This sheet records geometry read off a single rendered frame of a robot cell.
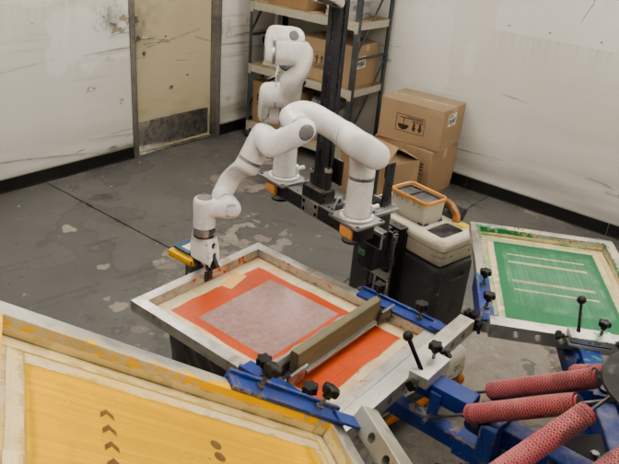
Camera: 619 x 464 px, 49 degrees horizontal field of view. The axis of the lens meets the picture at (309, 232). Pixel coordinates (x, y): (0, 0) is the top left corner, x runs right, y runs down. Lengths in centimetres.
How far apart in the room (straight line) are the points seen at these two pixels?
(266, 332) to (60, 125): 379
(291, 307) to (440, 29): 405
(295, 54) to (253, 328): 97
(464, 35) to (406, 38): 55
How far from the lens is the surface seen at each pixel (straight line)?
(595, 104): 550
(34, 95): 545
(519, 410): 169
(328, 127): 223
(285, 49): 244
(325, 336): 193
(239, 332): 210
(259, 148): 211
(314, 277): 235
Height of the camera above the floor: 217
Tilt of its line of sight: 26 degrees down
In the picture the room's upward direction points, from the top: 5 degrees clockwise
